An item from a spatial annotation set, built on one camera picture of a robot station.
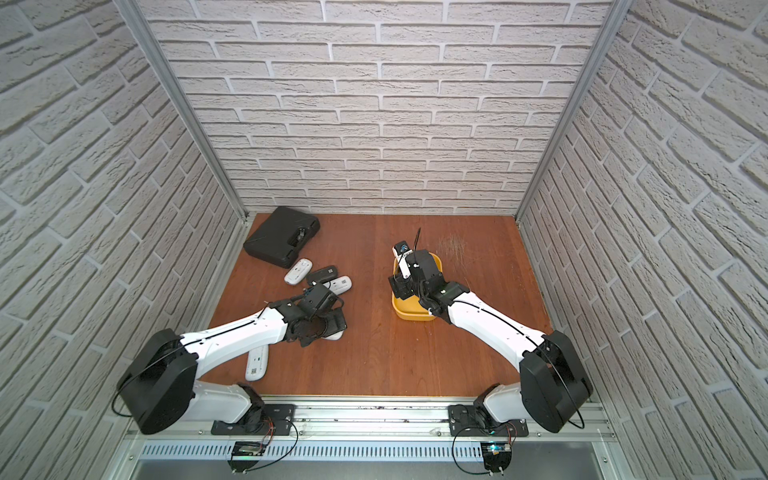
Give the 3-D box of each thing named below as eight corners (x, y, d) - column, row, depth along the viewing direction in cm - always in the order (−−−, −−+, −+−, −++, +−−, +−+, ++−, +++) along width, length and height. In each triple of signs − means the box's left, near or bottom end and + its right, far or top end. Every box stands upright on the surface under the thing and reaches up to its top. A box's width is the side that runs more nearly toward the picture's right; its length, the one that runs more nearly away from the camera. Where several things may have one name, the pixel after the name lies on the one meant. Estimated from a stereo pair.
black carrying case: (244, 251, 109) (239, 243, 105) (285, 211, 123) (281, 202, 119) (287, 270, 104) (283, 262, 100) (324, 226, 117) (322, 217, 114)
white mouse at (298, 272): (283, 282, 101) (281, 279, 99) (303, 259, 107) (301, 256, 106) (295, 288, 100) (293, 285, 98) (315, 264, 106) (313, 261, 104)
